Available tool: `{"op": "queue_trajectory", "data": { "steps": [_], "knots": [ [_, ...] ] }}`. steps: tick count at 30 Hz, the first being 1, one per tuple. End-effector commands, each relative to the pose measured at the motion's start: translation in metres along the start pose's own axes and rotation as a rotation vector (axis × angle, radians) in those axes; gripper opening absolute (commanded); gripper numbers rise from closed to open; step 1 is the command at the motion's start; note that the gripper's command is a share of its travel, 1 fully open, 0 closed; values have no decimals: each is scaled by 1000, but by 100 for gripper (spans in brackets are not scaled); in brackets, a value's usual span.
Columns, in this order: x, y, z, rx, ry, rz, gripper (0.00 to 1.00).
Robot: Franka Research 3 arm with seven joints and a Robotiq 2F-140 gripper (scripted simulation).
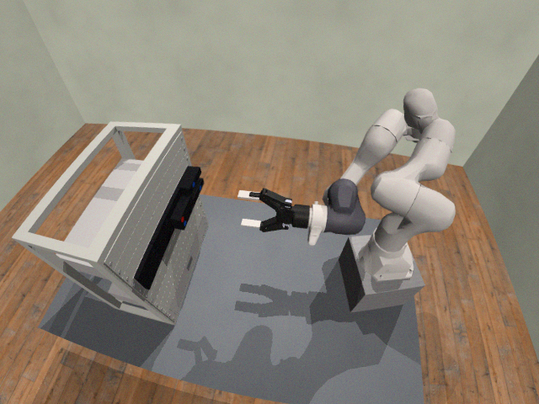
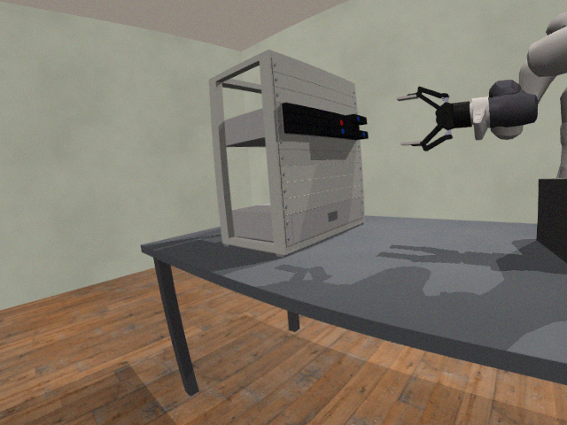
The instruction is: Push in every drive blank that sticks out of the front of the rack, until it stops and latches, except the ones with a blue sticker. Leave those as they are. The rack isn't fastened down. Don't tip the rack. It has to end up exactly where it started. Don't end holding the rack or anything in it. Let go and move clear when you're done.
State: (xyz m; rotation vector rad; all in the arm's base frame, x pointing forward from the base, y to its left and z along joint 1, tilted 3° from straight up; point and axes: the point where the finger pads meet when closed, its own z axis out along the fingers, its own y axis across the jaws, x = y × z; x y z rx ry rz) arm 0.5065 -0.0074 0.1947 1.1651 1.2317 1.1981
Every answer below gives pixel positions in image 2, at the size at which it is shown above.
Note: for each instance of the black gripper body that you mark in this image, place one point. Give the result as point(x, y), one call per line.
point(458, 115)

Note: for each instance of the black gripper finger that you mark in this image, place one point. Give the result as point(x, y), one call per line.
point(443, 96)
point(447, 136)

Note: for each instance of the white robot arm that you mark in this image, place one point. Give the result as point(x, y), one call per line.
point(511, 105)

